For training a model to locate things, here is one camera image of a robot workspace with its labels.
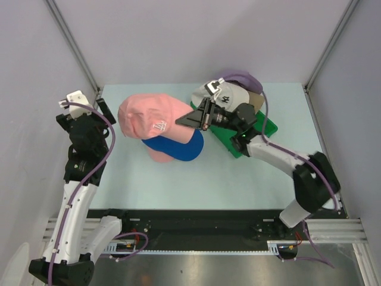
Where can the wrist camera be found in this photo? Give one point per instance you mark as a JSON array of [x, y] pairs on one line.
[[77, 104], [213, 87]]

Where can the pink LA cap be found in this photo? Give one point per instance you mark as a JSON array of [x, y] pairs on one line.
[[145, 116]]

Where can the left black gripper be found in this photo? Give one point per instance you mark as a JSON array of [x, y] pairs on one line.
[[105, 110]]

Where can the white NY cap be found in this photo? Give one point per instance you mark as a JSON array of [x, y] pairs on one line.
[[230, 96]]

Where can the right aluminium corner post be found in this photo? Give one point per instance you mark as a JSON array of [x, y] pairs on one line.
[[332, 42]]

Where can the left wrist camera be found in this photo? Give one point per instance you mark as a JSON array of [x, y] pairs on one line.
[[77, 104]]

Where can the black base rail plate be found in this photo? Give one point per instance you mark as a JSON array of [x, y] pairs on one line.
[[210, 230]]

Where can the purple cap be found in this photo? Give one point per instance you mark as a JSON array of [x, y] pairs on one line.
[[242, 78]]

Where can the green plastic tray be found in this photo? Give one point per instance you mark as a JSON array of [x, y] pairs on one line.
[[262, 128]]

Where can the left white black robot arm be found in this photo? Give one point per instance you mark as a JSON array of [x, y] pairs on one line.
[[69, 259]]

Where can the aluminium corner post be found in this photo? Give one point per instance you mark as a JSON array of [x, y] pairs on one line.
[[332, 42], [70, 40]]

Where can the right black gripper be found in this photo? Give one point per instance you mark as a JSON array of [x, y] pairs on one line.
[[201, 118]]

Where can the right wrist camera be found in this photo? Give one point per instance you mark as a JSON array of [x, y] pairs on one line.
[[213, 87]]

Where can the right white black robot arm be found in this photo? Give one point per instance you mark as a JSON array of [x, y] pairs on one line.
[[314, 180]]

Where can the blue mesh cap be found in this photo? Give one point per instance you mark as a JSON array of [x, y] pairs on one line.
[[179, 151]]

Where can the tan cap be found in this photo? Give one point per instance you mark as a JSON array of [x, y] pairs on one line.
[[257, 100]]

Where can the left aluminium corner post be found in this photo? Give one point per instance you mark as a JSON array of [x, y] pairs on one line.
[[70, 40]]

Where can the aluminium frame beam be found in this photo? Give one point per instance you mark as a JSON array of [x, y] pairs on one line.
[[320, 230]]

